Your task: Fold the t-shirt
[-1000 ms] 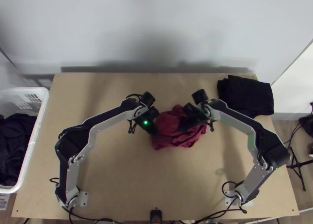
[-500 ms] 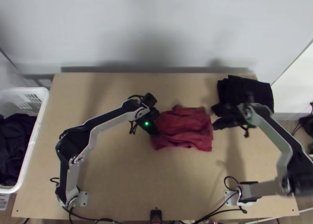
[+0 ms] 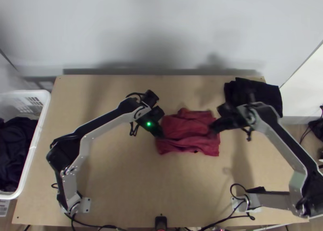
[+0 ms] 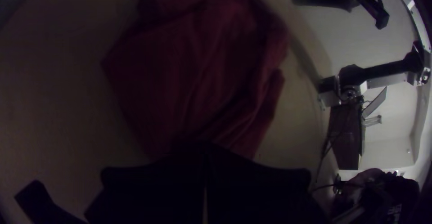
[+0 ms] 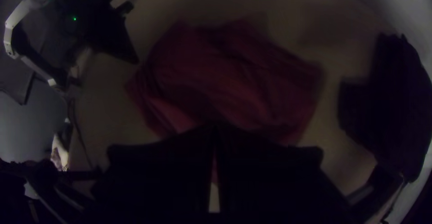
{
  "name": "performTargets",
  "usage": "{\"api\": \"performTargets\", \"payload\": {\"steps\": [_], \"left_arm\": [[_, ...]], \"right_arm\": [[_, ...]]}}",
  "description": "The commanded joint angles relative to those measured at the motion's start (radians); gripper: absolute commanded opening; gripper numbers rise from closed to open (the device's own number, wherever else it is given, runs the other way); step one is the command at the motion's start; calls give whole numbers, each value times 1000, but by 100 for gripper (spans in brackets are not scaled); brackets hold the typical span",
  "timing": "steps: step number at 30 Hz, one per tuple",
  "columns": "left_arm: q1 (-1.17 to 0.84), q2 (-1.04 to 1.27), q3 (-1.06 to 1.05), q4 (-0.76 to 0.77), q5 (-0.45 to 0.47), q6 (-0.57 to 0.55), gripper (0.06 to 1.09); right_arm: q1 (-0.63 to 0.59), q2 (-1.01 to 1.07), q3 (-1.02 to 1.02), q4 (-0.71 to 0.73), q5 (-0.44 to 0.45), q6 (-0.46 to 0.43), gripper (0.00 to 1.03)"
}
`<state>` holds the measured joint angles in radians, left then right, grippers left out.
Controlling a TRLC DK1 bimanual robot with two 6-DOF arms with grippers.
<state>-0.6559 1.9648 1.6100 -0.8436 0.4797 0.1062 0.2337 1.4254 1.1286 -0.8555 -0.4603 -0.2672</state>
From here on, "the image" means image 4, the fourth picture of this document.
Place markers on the red t-shirt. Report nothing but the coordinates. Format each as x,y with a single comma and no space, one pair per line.
195,68

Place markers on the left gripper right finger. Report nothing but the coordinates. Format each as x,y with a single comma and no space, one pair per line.
256,193

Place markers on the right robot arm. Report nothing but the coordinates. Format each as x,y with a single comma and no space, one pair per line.
381,70

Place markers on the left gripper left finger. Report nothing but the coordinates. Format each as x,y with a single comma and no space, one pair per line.
155,190

